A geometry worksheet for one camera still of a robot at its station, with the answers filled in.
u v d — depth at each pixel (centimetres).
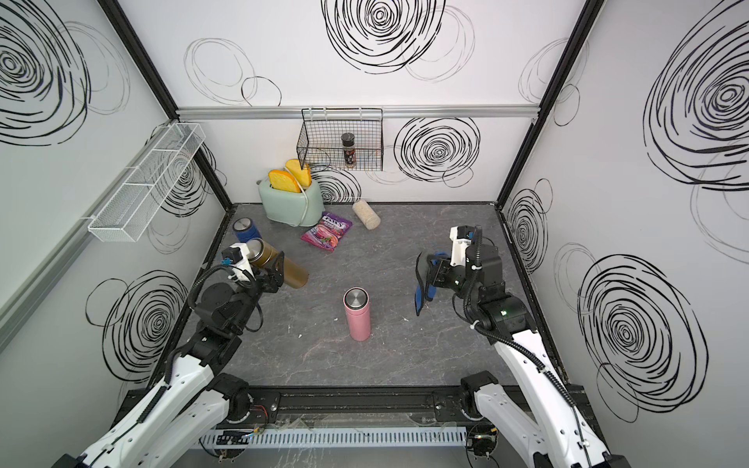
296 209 103
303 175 105
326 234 106
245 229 84
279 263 72
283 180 100
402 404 75
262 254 65
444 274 62
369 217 109
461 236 61
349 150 86
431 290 72
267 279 65
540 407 40
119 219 70
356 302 70
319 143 89
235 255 60
